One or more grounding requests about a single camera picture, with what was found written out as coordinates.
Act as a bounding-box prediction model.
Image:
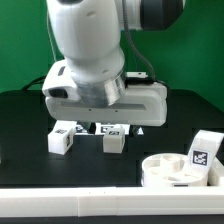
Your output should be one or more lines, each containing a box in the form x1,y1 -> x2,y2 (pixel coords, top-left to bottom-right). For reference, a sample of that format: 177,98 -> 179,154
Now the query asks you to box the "white round stool seat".
141,153 -> 208,187

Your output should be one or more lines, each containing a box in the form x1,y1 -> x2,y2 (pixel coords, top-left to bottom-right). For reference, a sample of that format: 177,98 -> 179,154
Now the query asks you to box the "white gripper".
42,60 -> 168,126

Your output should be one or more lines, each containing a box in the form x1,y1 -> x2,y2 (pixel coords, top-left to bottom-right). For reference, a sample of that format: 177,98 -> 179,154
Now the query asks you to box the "white marker sheet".
52,120 -> 145,136

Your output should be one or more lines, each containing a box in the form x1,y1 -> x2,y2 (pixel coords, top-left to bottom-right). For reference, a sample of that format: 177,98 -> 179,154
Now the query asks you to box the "black cable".
21,74 -> 48,92

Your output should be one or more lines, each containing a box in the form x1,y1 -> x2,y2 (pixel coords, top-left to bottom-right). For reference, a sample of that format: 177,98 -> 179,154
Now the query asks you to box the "white cable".
46,13 -> 58,63

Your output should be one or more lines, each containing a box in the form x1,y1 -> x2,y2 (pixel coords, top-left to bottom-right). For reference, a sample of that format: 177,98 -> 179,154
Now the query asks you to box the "grey braided cable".
121,0 -> 157,81

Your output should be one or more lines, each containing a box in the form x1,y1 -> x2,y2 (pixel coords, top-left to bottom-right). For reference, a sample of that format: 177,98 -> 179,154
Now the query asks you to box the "white front wall rail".
0,187 -> 224,218

